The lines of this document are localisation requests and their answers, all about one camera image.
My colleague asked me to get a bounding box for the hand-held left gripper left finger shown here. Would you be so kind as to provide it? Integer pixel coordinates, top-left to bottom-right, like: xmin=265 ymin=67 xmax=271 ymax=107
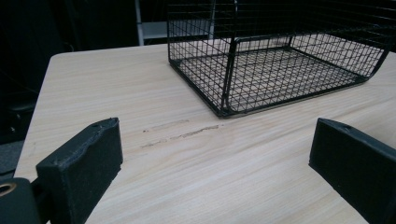
xmin=35 ymin=117 xmax=124 ymax=224

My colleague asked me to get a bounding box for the black wire mesh basket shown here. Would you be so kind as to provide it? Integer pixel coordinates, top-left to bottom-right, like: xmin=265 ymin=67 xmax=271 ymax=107
xmin=166 ymin=0 xmax=396 ymax=119

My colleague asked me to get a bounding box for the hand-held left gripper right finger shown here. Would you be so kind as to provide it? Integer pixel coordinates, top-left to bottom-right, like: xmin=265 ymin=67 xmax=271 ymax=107
xmin=308 ymin=117 xmax=396 ymax=224

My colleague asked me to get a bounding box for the grey metal stand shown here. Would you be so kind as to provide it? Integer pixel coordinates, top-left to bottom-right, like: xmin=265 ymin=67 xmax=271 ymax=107
xmin=134 ymin=0 xmax=216 ymax=47

